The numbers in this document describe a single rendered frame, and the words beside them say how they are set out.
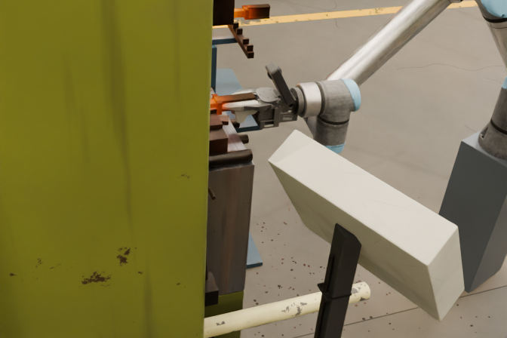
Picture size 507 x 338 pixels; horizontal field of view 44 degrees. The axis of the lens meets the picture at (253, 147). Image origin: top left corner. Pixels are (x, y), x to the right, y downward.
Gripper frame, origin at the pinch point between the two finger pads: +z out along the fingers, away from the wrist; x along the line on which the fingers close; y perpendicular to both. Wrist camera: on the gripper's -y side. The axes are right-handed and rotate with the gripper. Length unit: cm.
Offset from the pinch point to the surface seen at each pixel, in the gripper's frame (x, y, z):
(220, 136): -11.6, 2.2, 4.7
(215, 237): -15.9, 30.4, 5.9
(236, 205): -15.9, 20.7, 0.9
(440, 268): -74, -12, -12
